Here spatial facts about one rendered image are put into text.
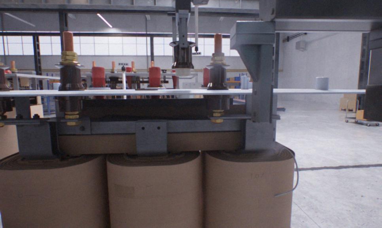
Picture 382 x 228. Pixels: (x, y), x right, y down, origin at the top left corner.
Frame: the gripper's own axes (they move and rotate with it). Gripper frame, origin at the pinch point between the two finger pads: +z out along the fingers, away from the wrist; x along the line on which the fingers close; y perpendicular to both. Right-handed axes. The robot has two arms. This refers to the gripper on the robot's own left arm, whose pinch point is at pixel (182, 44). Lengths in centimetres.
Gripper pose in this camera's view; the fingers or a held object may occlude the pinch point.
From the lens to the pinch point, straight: 69.9
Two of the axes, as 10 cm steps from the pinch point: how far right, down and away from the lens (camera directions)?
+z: 0.0, 9.9, 1.1
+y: -10.0, 0.1, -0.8
